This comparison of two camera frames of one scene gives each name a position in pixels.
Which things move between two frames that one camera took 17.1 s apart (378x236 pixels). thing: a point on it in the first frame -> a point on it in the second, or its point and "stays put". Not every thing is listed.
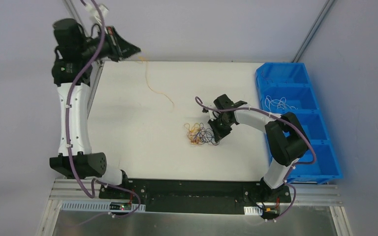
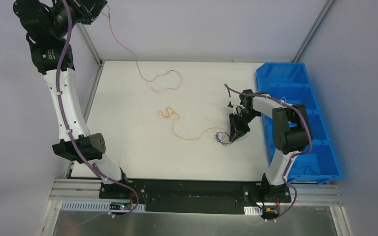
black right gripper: (220, 127) -> (238, 122)
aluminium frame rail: (70, 189) stays put
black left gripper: (115, 45) -> (89, 9)
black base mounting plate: (193, 196) stays put
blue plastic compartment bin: (285, 88) stays put
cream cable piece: (266, 78) -> (169, 112)
